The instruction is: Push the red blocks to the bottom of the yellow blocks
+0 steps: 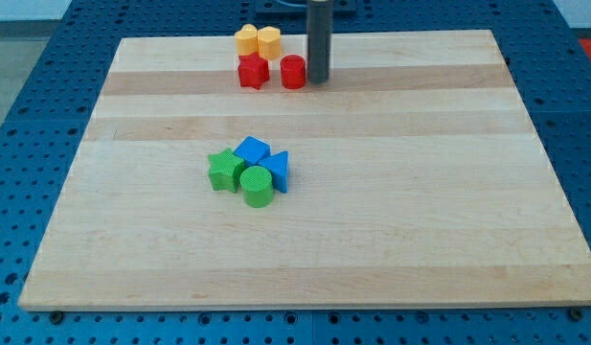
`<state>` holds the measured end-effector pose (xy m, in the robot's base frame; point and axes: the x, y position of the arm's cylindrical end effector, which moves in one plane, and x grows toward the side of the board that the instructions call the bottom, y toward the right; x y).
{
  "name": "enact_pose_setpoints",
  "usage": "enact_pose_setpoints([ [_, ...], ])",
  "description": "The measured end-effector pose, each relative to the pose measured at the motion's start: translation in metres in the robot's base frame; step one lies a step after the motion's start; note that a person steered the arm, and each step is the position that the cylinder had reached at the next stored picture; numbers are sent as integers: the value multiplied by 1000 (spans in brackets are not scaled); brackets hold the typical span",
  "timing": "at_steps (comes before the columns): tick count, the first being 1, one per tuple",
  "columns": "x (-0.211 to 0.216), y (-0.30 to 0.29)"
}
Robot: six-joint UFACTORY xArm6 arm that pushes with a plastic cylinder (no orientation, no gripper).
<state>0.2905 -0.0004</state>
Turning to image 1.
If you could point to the red star block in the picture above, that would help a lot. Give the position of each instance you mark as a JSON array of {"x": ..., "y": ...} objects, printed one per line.
[{"x": 253, "y": 71}]

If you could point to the green cylinder block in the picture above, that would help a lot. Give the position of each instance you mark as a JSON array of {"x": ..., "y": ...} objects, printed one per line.
[{"x": 257, "y": 186}]

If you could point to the yellow heart block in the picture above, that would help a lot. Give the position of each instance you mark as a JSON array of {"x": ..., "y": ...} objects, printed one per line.
[{"x": 246, "y": 40}]

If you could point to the blue triangle block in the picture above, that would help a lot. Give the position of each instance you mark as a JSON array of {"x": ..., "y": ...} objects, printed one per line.
[{"x": 277, "y": 164}]

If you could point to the blue cube block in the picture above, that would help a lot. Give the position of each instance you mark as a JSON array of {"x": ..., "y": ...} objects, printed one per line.
[{"x": 252, "y": 150}]

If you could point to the green star block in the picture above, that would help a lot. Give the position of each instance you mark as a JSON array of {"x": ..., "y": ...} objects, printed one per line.
[{"x": 225, "y": 170}]

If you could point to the red cylinder block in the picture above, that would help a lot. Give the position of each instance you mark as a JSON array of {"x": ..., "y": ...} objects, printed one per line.
[{"x": 293, "y": 72}]

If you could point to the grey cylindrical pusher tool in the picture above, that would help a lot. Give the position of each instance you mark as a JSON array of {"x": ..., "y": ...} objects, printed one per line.
[{"x": 319, "y": 28}]

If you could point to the light wooden board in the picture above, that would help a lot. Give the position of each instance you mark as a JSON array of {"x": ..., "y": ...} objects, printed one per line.
[{"x": 416, "y": 180}]

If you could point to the yellow hexagon block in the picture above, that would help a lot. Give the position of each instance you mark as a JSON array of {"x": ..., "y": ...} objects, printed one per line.
[{"x": 269, "y": 42}]

